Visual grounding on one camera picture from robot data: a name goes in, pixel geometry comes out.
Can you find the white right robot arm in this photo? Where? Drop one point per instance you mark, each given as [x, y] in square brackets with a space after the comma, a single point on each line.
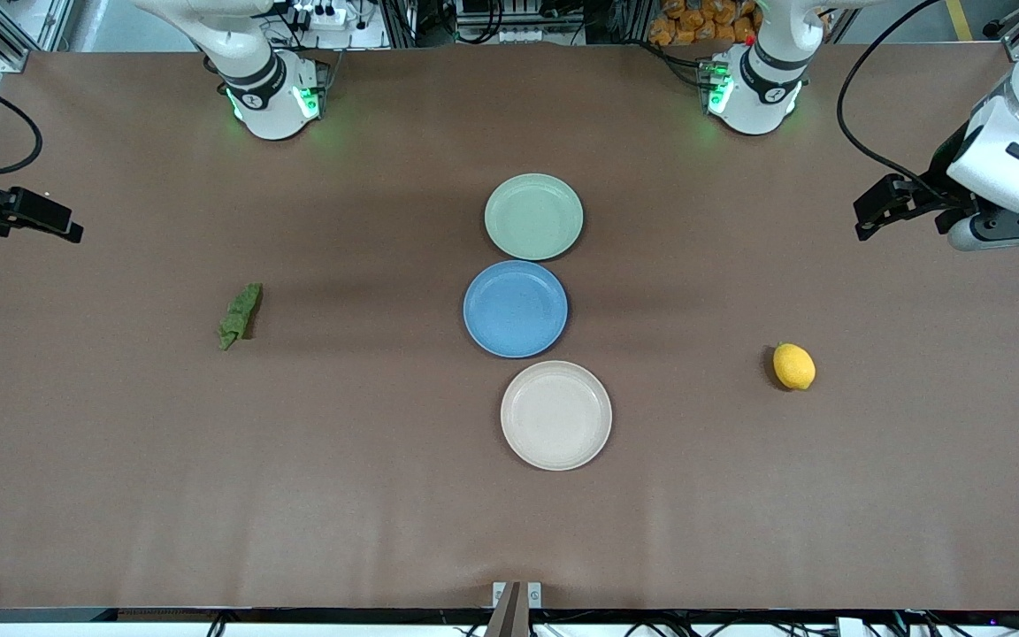
[266, 106]

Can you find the brown camera mount post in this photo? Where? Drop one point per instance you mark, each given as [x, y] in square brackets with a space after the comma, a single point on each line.
[507, 615]

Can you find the blue plate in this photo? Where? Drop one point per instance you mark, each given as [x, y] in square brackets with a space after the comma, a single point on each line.
[514, 310]

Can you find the white mount bracket plate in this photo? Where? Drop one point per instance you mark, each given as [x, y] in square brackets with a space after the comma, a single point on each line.
[534, 594]

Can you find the white power strip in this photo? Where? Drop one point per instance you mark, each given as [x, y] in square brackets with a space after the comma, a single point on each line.
[319, 16]

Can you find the beige plate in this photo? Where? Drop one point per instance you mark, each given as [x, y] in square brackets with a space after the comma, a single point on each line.
[555, 416]

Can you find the light green plate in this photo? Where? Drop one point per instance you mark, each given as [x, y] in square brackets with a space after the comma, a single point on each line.
[533, 217]

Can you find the orange snack packets pile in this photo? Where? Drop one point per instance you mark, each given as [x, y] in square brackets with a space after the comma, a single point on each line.
[695, 22]

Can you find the green lettuce leaf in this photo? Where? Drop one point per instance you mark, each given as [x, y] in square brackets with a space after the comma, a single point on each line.
[242, 310]

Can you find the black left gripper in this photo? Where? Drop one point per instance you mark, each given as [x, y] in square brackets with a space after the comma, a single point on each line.
[944, 174]

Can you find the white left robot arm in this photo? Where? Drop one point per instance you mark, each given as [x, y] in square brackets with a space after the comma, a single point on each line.
[753, 97]

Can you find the yellow lemon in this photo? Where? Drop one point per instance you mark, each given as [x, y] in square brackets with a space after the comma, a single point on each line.
[794, 367]

